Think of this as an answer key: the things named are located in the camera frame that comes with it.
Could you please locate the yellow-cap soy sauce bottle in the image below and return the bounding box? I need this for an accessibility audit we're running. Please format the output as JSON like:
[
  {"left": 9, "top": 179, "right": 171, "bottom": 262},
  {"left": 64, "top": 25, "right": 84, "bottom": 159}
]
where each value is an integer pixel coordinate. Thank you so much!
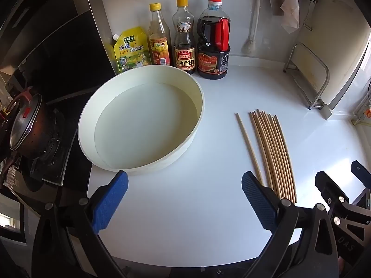
[{"left": 172, "top": 0, "right": 195, "bottom": 75}]

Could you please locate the red pot with lid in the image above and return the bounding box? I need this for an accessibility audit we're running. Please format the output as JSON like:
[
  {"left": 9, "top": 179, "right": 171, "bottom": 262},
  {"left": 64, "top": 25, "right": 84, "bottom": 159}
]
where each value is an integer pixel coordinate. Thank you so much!
[{"left": 1, "top": 87, "right": 58, "bottom": 160}]

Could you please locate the black gas stove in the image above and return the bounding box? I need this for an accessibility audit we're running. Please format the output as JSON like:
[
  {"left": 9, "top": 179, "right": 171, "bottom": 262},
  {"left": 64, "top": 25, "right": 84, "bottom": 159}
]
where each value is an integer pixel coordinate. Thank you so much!
[{"left": 1, "top": 95, "right": 91, "bottom": 210}]

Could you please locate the round white tray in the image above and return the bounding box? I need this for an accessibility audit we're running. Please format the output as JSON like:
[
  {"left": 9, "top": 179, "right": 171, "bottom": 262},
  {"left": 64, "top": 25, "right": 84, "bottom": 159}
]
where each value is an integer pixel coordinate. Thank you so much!
[{"left": 77, "top": 65, "right": 205, "bottom": 175}]

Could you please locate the wall socket with orange switch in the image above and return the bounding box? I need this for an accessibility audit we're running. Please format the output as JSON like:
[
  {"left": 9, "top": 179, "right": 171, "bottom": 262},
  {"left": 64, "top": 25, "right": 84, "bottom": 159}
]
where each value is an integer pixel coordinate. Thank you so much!
[{"left": 352, "top": 97, "right": 370, "bottom": 127}]

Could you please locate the yellow seasoning pouch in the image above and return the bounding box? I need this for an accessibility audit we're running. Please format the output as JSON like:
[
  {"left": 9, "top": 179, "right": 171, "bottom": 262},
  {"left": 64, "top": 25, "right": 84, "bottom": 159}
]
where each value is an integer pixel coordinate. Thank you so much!
[{"left": 112, "top": 26, "right": 152, "bottom": 73}]

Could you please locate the large dark soy sauce jug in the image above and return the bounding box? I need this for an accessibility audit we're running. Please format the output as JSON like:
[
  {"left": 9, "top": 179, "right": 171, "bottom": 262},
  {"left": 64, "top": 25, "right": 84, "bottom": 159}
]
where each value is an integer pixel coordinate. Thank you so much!
[{"left": 197, "top": 0, "right": 230, "bottom": 80}]

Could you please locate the wooden chopstick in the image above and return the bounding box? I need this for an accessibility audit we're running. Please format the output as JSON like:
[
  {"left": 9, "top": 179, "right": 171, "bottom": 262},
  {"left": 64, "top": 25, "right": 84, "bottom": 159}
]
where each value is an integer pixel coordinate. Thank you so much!
[
  {"left": 249, "top": 112, "right": 275, "bottom": 191},
  {"left": 258, "top": 111, "right": 291, "bottom": 199},
  {"left": 266, "top": 114, "right": 295, "bottom": 202},
  {"left": 262, "top": 112, "right": 292, "bottom": 200},
  {"left": 268, "top": 114, "right": 295, "bottom": 204},
  {"left": 270, "top": 115, "right": 296, "bottom": 204},
  {"left": 253, "top": 112, "right": 281, "bottom": 198},
  {"left": 273, "top": 115, "right": 298, "bottom": 204},
  {"left": 235, "top": 113, "right": 263, "bottom": 184},
  {"left": 255, "top": 110, "right": 284, "bottom": 199}
]

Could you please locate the white hanging brush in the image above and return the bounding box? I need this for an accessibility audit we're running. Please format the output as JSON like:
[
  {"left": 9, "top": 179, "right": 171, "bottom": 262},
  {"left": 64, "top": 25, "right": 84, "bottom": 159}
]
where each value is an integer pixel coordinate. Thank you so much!
[{"left": 245, "top": 0, "right": 261, "bottom": 55}]

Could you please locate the steel cutting board rack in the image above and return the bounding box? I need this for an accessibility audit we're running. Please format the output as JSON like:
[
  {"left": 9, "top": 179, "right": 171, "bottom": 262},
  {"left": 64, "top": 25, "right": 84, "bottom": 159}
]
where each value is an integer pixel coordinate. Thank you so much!
[{"left": 283, "top": 42, "right": 330, "bottom": 110}]

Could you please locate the white cutting board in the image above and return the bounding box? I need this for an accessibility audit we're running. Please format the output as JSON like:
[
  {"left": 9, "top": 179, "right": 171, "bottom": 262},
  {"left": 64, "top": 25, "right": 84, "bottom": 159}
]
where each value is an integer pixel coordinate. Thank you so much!
[{"left": 297, "top": 0, "right": 370, "bottom": 104}]

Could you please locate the hanging white cloth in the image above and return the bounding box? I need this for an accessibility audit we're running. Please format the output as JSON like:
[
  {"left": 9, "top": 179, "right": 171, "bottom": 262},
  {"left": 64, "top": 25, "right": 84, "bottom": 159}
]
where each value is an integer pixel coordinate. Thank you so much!
[{"left": 281, "top": 0, "right": 300, "bottom": 34}]

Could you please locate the yellow-cap vinegar bottle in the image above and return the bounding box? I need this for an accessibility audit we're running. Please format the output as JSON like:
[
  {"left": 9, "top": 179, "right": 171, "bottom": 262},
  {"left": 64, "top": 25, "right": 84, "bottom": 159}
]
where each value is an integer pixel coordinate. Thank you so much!
[{"left": 148, "top": 3, "right": 172, "bottom": 66}]

